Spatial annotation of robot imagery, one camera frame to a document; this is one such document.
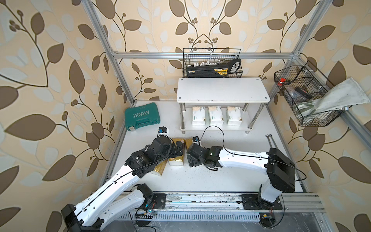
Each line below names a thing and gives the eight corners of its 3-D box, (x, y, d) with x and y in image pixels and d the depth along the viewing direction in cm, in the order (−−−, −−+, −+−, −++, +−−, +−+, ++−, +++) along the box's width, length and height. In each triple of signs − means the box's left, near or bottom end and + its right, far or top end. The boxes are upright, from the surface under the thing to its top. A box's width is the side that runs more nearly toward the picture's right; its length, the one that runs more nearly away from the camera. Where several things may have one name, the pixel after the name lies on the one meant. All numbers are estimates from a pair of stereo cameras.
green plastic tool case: (129, 133, 104) (126, 128, 99) (126, 113, 116) (124, 108, 111) (162, 123, 109) (160, 118, 105) (156, 105, 121) (155, 100, 117)
